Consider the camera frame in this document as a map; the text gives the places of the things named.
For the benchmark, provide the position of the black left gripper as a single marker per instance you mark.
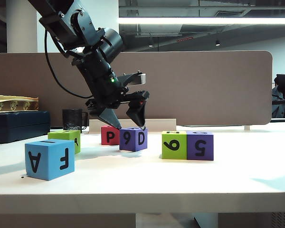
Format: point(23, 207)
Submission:
point(99, 78)

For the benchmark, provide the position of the red foam block with P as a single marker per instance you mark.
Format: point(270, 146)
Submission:
point(105, 141)

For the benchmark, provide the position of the purple foam block with nine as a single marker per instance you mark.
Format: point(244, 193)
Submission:
point(133, 147)

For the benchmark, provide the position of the green foam block with nine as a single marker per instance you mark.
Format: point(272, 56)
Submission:
point(167, 154)

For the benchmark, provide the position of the green foam block with L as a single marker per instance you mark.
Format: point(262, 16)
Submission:
point(61, 135)

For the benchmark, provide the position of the purple foam block with five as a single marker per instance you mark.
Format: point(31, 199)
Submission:
point(192, 154)

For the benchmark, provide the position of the blue foam block with fish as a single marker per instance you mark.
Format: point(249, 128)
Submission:
point(50, 152)

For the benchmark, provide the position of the black mug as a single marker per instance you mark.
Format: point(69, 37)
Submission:
point(71, 118)

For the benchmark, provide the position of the brown fabric desk divider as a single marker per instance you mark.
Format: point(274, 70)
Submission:
point(204, 90)

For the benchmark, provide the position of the red ceiling sign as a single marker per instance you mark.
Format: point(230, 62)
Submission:
point(185, 39)

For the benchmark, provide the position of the dark blue hard case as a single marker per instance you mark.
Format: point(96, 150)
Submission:
point(19, 128)

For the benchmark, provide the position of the yellow box on case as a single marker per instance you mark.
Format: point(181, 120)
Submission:
point(14, 104)

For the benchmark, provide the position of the white ceiling light strip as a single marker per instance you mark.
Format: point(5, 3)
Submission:
point(204, 21)

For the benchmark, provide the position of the white divider foot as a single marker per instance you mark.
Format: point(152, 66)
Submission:
point(247, 128)

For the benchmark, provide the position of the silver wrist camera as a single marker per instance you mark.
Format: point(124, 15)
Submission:
point(137, 79)

